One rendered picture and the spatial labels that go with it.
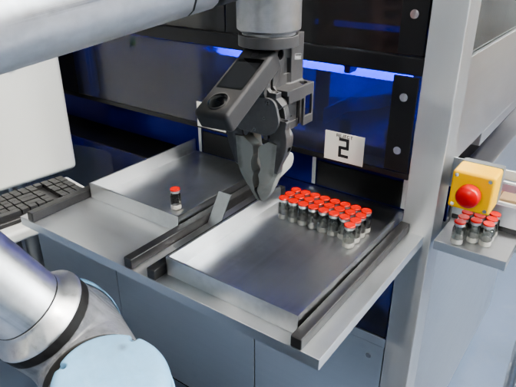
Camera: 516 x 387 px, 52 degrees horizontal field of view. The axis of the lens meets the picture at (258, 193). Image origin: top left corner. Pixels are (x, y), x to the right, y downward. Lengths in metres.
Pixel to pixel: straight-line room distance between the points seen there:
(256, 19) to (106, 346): 0.38
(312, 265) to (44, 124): 0.86
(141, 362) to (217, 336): 1.02
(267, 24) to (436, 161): 0.49
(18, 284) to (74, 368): 0.10
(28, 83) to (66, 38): 1.09
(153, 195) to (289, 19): 0.67
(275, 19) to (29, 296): 0.39
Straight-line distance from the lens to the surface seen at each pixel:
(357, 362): 1.31
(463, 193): 0.96
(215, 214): 1.05
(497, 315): 2.43
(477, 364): 2.17
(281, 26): 0.61
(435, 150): 0.99
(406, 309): 1.17
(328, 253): 0.97
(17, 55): 0.38
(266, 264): 0.93
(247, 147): 0.67
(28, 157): 1.51
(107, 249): 1.01
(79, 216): 1.15
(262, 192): 0.68
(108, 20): 0.39
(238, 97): 0.57
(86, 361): 0.58
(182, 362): 1.78
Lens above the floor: 1.40
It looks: 26 degrees down
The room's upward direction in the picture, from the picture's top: straight up
